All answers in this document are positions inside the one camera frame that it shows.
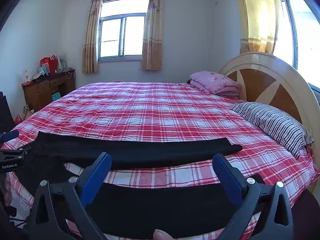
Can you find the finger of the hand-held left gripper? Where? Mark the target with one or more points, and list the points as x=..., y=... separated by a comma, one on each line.
x=23, y=150
x=10, y=135

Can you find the red gift bag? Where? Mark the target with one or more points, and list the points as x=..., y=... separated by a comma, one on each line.
x=48, y=63

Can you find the small red bag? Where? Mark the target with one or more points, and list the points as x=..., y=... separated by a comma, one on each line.
x=19, y=120

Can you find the brown wooden desk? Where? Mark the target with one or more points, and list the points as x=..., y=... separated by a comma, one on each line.
x=42, y=92

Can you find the large bright window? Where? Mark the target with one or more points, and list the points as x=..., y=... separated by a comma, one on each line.
x=303, y=35

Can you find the beige patterned curtain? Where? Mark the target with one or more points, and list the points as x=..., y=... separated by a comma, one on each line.
x=153, y=30
x=91, y=37

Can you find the teal box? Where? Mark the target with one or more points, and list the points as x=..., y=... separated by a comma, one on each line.
x=56, y=96

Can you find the black pants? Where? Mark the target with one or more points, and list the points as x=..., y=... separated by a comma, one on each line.
x=150, y=150

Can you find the person's right hand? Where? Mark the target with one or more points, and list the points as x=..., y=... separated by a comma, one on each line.
x=162, y=235

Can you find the wooden round headboard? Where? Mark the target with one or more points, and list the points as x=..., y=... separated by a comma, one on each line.
x=262, y=80

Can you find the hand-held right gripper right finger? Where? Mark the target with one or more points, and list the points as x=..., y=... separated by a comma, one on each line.
x=230, y=177

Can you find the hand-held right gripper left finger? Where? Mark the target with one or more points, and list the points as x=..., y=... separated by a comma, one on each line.
x=96, y=177

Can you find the yellow curtain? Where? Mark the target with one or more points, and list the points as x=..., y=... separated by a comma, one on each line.
x=258, y=15

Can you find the striped pillow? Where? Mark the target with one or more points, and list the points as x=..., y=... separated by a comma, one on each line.
x=277, y=125

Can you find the bed with red plaid sheet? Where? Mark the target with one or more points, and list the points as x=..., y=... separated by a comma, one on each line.
x=150, y=105

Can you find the small sliding window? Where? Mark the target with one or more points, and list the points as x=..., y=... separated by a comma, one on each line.
x=123, y=36

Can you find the folded pink quilt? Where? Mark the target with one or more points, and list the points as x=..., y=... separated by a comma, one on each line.
x=215, y=81

